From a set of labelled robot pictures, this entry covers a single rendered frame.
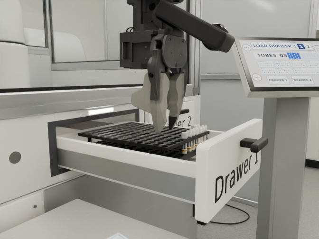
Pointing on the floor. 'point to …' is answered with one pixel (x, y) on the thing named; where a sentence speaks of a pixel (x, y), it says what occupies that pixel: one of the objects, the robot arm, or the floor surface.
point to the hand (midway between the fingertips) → (169, 123)
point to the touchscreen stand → (282, 167)
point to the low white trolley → (85, 225)
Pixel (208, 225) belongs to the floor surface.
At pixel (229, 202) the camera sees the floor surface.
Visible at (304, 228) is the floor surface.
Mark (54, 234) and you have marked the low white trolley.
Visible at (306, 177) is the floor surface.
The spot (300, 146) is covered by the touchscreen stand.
